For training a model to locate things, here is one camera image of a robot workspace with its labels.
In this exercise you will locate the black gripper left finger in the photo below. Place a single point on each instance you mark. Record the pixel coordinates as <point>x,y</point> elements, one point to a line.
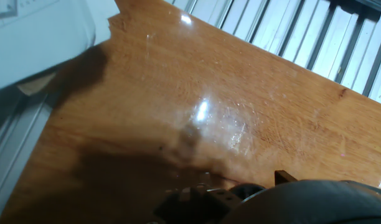
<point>193,208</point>

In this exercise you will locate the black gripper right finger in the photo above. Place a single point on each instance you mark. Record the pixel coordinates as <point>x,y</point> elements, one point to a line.
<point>284,176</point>

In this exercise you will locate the metal lever dark red knob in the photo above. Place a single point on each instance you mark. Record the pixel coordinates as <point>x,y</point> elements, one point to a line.
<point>246,190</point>

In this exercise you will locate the glossy wooden board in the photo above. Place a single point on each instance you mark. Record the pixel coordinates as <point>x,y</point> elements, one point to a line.
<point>178,93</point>

